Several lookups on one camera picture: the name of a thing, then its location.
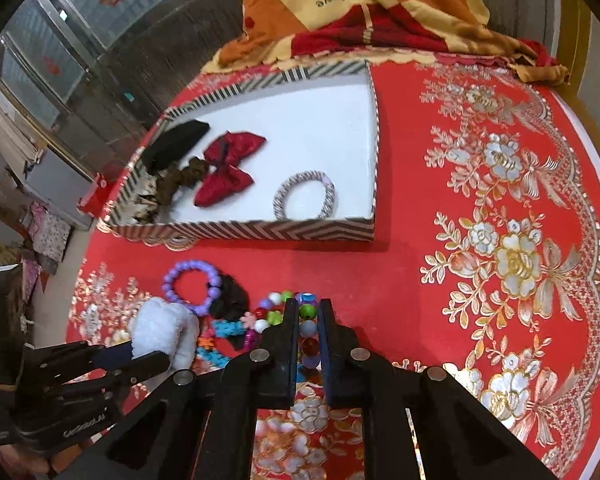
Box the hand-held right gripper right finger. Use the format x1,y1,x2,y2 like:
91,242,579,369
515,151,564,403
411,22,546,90
317,299,556,480

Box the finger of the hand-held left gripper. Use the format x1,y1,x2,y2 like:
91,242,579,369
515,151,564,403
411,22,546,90
22,341,134,377
49,351,171,407

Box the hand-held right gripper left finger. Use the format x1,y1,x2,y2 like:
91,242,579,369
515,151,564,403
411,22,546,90
82,299,301,480

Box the colourful bead bracelet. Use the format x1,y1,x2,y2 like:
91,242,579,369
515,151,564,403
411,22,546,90
252,290,323,383

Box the white fluffy scrunchie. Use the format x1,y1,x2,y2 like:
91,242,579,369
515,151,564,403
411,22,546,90
129,297,201,372

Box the striped cardboard box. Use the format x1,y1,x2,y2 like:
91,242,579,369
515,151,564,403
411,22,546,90
96,58,381,245

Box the black hair scrunchie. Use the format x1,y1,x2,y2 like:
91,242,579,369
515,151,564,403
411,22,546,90
207,275,253,351

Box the red embroidered floral tablecloth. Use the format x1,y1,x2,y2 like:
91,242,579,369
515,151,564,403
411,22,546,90
65,52,600,480

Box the floral fabric bag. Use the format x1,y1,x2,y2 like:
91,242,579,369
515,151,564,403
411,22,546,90
27,202,73,276

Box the red plastic stool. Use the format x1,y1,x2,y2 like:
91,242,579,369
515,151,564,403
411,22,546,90
77,162,123,218

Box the brown hair scrunchie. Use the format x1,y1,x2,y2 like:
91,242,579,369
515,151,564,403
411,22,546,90
152,156,206,207

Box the red satin hair bow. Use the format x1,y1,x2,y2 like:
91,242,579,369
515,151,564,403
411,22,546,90
194,131,267,207

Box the black hair bow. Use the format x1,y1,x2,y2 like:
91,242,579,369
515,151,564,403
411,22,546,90
141,120,211,173

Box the glass panel door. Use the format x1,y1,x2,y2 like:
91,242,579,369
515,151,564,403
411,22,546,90
0,0,231,161

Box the orange floral blanket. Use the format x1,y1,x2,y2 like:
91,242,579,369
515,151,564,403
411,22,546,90
202,0,571,86

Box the grey metal cabinet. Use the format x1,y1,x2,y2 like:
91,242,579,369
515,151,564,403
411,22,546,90
485,0,581,56

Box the turquoise flower bracelet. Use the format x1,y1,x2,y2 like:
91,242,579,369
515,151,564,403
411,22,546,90
195,312,253,361

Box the purple bead bracelet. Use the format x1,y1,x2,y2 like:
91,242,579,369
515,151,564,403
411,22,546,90
162,260,223,317

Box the silver pink hair tie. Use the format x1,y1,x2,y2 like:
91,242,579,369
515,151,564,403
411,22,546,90
273,171,335,221

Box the dark patterned hair tie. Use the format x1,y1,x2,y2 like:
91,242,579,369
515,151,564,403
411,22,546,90
114,187,162,224

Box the yellow wooden door frame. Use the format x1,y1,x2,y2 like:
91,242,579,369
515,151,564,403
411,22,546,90
555,0,597,97

